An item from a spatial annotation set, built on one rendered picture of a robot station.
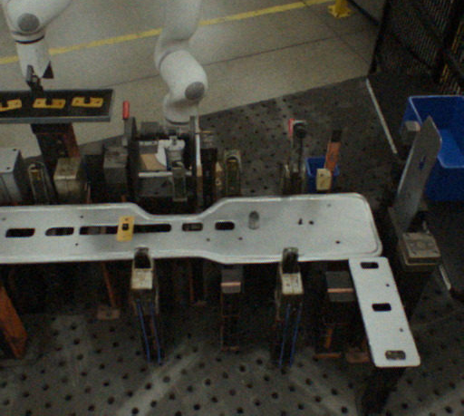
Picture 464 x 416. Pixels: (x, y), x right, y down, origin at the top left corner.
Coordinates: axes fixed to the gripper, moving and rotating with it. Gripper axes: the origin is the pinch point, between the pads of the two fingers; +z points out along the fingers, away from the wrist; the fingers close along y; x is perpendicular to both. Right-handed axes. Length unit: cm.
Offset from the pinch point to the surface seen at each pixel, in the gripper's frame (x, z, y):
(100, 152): 16.1, 12.9, 13.0
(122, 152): 21.6, 15.2, 10.3
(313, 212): 75, 23, 24
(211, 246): 48, 23, 37
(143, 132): 29.2, 4.4, 14.0
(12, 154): -6.8, 11.6, 16.1
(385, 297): 90, 23, 51
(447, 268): 106, 20, 44
